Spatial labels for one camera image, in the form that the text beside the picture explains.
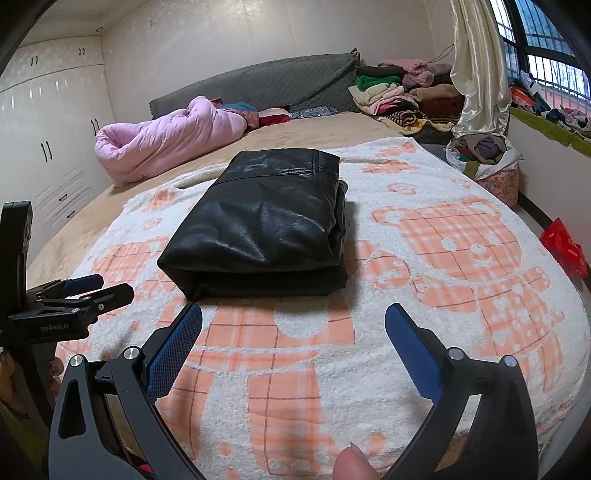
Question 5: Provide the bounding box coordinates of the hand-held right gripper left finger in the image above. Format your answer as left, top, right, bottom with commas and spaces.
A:
48, 302, 204, 480

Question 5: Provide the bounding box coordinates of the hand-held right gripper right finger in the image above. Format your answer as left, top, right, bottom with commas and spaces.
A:
383, 304, 539, 480

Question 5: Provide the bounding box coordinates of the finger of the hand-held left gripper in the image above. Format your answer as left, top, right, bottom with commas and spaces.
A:
28, 283, 136, 319
25, 273, 105, 301

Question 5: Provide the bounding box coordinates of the black leather jacket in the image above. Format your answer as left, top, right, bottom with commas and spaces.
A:
157, 148, 349, 302

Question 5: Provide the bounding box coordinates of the white bag of clothes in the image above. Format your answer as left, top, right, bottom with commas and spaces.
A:
445, 133, 522, 206

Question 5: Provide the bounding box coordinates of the pile of folded clothes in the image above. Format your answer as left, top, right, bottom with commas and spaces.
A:
348, 58, 467, 139

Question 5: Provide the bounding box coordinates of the clothes heap on windowsill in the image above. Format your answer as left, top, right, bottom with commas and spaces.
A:
510, 71, 591, 130

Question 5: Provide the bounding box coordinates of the person's right hand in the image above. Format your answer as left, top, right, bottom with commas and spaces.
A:
333, 442, 379, 480

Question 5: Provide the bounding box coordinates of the beige bed sheet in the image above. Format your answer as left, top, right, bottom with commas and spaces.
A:
25, 111, 402, 287

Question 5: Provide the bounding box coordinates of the white orange printed blanket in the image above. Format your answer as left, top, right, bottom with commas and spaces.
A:
51, 136, 591, 480

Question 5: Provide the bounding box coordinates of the white wardrobe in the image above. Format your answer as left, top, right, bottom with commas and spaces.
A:
0, 34, 116, 241

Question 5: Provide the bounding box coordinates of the pink quilt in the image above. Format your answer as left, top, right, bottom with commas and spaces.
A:
93, 95, 247, 188

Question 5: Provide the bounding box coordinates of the red plastic bag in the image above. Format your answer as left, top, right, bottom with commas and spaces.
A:
539, 218, 590, 278

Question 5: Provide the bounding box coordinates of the red pillow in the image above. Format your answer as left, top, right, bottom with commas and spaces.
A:
259, 108, 293, 127

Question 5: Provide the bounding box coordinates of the green windowsill cloth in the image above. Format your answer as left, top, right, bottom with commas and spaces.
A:
508, 107, 591, 155

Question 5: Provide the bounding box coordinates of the blue patterned cloth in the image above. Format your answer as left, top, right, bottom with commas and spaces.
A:
291, 106, 341, 120

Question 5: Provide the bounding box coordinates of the grey padded headboard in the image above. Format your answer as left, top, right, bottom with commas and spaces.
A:
148, 48, 361, 118

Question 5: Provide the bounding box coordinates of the cream satin curtain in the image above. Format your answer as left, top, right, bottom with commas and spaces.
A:
450, 0, 513, 137

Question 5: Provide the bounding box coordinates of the barred window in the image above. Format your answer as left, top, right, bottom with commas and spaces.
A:
501, 0, 591, 100

